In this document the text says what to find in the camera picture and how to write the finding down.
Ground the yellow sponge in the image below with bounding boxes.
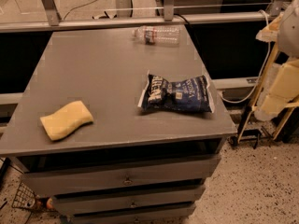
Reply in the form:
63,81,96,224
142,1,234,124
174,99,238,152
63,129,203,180
40,101,93,141

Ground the middle grey drawer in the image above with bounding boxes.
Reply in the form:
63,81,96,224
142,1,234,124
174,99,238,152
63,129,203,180
53,185,205,216

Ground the yellow wooden stand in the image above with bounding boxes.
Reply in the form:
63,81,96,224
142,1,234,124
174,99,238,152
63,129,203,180
229,0,299,147

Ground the clear plastic water bottle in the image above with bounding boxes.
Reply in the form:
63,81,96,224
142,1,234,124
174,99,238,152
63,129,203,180
132,26,180,46

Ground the blue chip bag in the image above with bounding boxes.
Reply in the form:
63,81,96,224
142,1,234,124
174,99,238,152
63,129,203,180
138,74,215,113

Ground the grey drawer cabinet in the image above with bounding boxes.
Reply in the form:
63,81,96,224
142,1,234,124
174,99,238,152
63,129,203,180
0,26,238,224

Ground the grey drawer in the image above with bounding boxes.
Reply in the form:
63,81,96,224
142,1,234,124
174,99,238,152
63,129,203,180
22,155,221,196
53,185,205,216
72,203,195,224

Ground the white cable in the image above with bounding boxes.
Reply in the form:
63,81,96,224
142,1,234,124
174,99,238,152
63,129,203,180
219,9,273,105

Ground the black cable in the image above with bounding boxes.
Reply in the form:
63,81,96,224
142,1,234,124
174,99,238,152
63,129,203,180
174,13,200,49

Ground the top grey drawer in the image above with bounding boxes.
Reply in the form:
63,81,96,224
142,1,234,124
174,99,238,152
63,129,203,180
22,155,221,196

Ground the grey metal railing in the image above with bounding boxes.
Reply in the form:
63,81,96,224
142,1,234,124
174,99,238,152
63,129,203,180
0,0,291,33

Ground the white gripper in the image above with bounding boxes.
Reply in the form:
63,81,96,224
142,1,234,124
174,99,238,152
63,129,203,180
254,0,299,121

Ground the bottom grey drawer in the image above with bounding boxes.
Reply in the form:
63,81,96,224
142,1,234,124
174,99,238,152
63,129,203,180
72,203,195,224

